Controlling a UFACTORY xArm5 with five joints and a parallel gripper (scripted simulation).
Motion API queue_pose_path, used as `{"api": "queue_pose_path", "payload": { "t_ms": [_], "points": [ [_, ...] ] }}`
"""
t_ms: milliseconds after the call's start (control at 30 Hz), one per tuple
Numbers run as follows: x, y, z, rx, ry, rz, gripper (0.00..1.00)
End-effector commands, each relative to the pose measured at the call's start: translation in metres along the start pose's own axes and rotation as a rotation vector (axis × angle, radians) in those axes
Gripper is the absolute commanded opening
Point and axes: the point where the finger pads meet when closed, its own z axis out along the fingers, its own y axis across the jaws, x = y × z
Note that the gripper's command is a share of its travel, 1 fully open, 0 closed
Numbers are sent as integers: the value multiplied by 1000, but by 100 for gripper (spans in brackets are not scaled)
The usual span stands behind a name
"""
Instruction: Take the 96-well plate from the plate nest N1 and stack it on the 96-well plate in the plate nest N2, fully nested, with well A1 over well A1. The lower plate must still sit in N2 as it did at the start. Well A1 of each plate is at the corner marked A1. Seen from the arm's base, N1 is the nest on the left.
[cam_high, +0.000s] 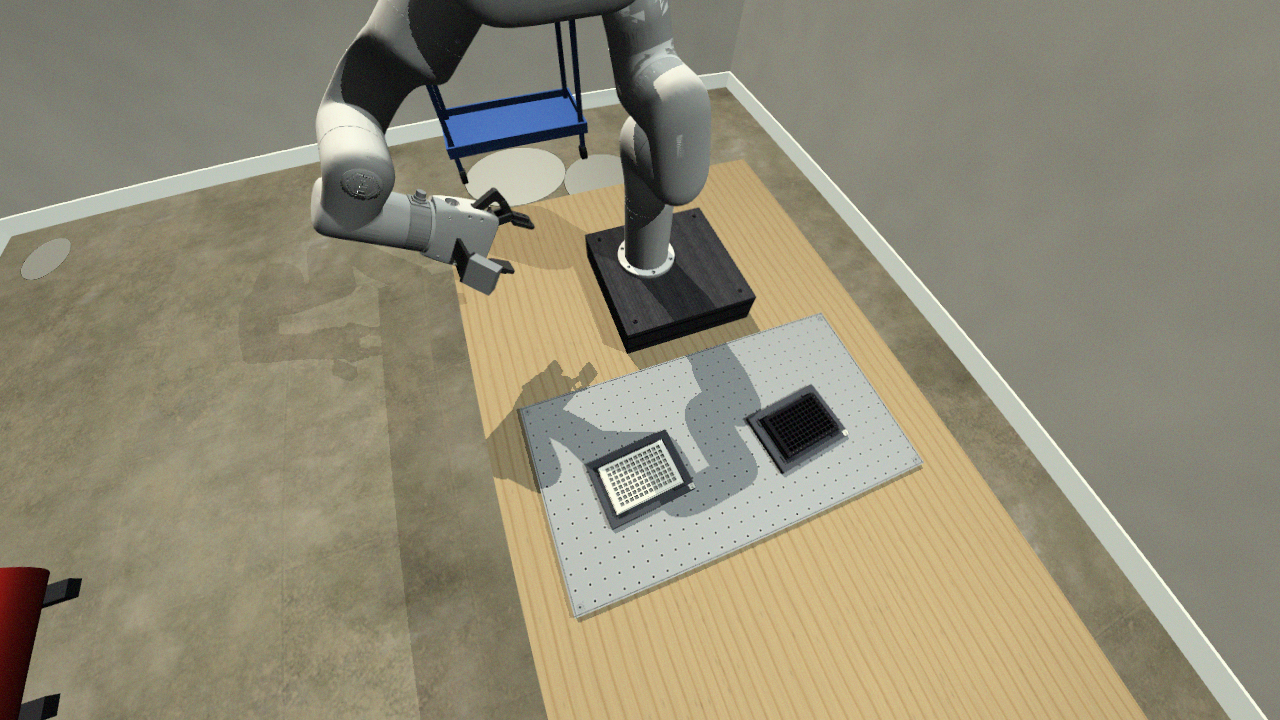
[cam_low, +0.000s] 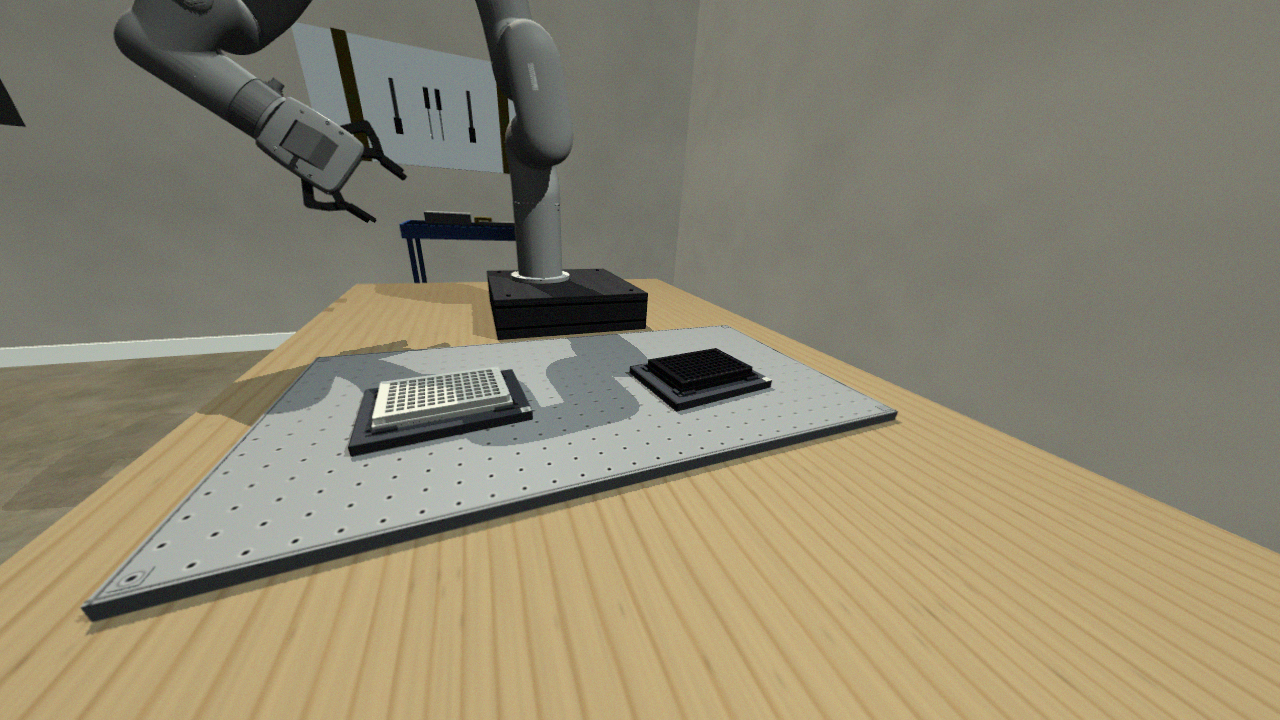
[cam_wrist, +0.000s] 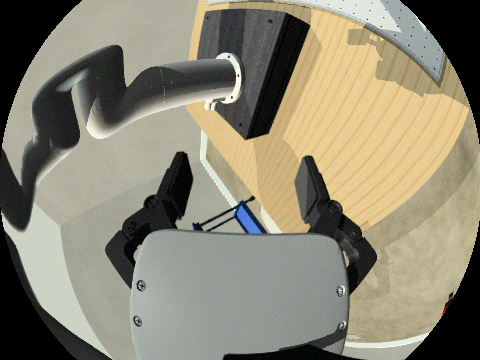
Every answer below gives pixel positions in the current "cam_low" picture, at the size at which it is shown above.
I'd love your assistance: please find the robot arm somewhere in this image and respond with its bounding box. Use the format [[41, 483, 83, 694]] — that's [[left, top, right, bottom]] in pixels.
[[114, 0, 573, 284]]

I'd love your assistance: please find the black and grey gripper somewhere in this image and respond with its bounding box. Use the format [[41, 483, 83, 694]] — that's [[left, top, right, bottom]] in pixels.
[[253, 97, 407, 223]]

